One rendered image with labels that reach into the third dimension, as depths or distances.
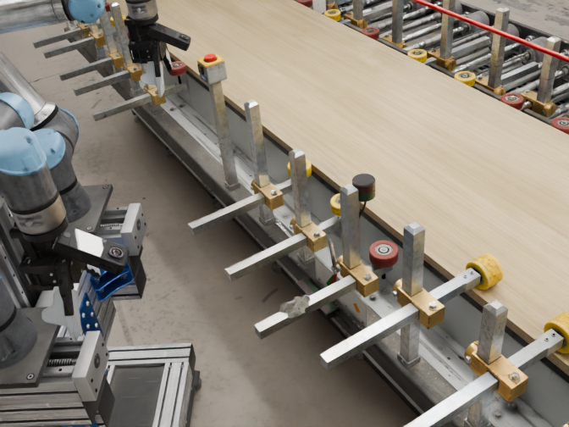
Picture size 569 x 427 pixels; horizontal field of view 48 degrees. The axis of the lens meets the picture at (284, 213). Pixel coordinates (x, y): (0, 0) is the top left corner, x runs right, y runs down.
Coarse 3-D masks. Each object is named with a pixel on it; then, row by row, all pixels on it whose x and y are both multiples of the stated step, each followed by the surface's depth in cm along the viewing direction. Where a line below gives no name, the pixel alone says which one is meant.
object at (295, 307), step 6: (294, 300) 172; (300, 300) 171; (306, 300) 172; (282, 306) 171; (288, 306) 170; (294, 306) 170; (300, 306) 170; (306, 306) 170; (282, 312) 170; (288, 312) 169; (294, 312) 168; (300, 312) 168
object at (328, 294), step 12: (372, 264) 181; (348, 276) 178; (324, 288) 176; (336, 288) 175; (348, 288) 177; (312, 300) 173; (324, 300) 174; (264, 324) 167; (276, 324) 168; (288, 324) 170; (264, 336) 168
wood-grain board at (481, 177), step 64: (192, 0) 348; (256, 0) 339; (192, 64) 285; (256, 64) 279; (320, 64) 273; (384, 64) 268; (320, 128) 233; (384, 128) 229; (448, 128) 225; (512, 128) 221; (384, 192) 200; (448, 192) 197; (512, 192) 194; (448, 256) 175; (512, 256) 173; (512, 320) 156
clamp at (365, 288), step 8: (344, 264) 181; (360, 264) 180; (344, 272) 182; (352, 272) 178; (360, 272) 178; (368, 272) 177; (360, 280) 175; (376, 280) 176; (360, 288) 177; (368, 288) 176; (376, 288) 178
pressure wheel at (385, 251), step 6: (372, 246) 180; (378, 246) 180; (384, 246) 180; (390, 246) 180; (396, 246) 179; (372, 252) 178; (378, 252) 178; (384, 252) 178; (390, 252) 177; (396, 252) 177; (372, 258) 178; (378, 258) 176; (384, 258) 176; (390, 258) 176; (396, 258) 178; (378, 264) 178; (384, 264) 177; (390, 264) 177; (384, 276) 185
